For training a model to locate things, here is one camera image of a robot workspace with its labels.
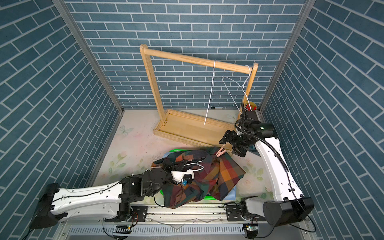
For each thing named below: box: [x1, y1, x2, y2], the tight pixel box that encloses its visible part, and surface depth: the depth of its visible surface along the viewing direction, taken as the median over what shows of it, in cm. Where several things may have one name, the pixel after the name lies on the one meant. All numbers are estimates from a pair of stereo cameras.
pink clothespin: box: [215, 144, 226, 158], surface depth 77 cm
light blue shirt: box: [223, 185, 237, 201], surface depth 70 cm
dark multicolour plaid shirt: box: [150, 147, 247, 209], surface depth 70 cm
